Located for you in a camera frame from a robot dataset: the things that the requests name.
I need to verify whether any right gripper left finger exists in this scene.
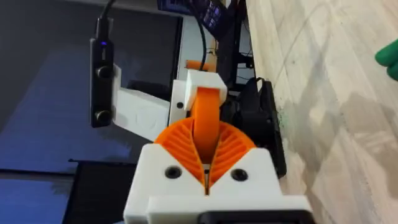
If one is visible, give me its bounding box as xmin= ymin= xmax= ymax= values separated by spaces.
xmin=123 ymin=117 xmax=208 ymax=224

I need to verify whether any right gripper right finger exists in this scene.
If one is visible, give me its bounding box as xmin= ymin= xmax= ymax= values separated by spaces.
xmin=207 ymin=120 xmax=284 ymax=197

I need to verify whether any green toy vegetable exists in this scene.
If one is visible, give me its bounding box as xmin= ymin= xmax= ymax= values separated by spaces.
xmin=374 ymin=39 xmax=398 ymax=82

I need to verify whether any small orange block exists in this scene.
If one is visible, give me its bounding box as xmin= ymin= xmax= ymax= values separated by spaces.
xmin=185 ymin=60 xmax=216 ymax=72

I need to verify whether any black box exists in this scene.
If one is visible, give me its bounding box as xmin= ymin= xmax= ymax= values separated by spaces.
xmin=62 ymin=160 xmax=137 ymax=224

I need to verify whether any black rail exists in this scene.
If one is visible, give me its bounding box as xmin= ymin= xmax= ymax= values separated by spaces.
xmin=264 ymin=80 xmax=287 ymax=180

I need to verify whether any white left camera bracket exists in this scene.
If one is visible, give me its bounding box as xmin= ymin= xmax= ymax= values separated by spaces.
xmin=112 ymin=63 xmax=171 ymax=142

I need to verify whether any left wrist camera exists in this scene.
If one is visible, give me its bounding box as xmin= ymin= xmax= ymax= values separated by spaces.
xmin=90 ymin=36 xmax=115 ymax=129

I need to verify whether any black camera cable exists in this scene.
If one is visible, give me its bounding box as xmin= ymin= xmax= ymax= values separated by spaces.
xmin=95 ymin=0 xmax=118 ymax=40

